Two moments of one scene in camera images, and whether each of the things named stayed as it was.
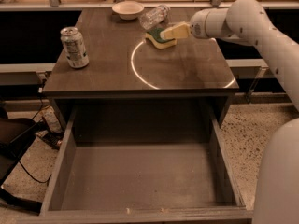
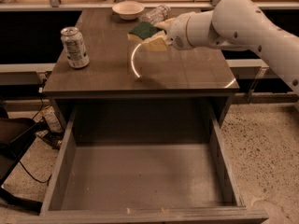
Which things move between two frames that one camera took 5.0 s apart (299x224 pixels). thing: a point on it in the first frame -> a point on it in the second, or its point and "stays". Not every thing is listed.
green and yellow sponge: (154, 35) -> (143, 31)
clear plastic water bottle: (156, 17) stays
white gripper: (197, 26) -> (177, 32)
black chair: (16, 135) stays
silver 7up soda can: (74, 48) stays
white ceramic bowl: (127, 9) stays
